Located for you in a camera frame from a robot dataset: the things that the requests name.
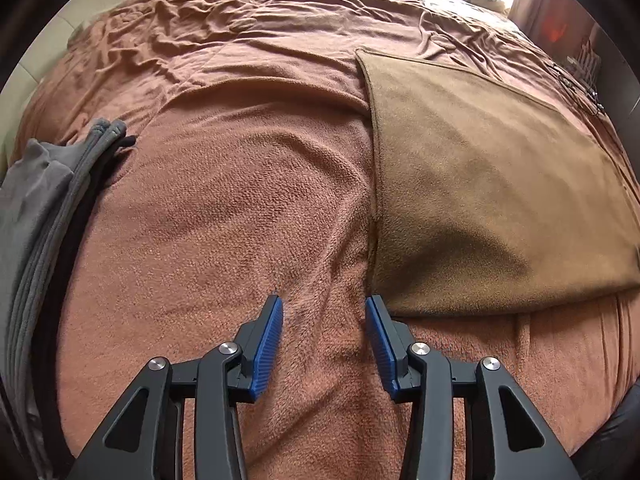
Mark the grey folded clothes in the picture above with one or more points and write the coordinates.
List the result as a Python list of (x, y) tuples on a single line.
[(35, 210)]

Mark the orange-brown fleece blanket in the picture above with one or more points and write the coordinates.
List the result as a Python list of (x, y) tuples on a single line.
[(225, 210)]

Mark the brown printed t-shirt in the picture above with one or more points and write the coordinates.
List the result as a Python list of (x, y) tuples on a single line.
[(490, 185)]

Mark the cream padded headboard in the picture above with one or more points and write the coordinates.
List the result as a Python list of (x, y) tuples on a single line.
[(45, 55)]

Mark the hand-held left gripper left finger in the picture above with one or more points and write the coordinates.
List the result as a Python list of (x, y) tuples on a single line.
[(265, 350)]

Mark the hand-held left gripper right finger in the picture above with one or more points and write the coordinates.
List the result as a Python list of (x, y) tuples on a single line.
[(382, 350)]

